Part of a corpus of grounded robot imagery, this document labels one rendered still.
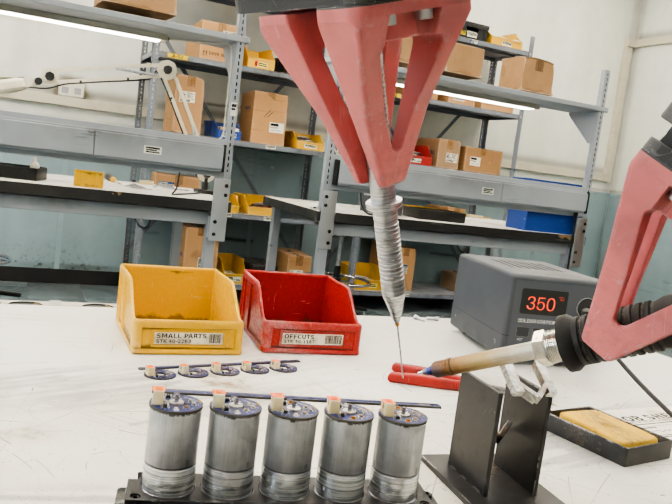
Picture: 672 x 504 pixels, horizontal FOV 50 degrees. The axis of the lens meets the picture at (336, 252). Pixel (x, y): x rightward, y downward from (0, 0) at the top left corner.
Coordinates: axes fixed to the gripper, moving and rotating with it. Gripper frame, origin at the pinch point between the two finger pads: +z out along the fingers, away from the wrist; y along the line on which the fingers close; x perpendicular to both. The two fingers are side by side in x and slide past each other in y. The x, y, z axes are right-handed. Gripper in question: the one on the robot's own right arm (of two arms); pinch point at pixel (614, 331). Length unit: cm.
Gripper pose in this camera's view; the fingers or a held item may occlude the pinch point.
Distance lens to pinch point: 32.2
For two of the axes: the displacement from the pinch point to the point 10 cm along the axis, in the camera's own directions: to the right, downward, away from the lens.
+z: -5.2, 7.7, 3.7
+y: -5.5, 0.3, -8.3
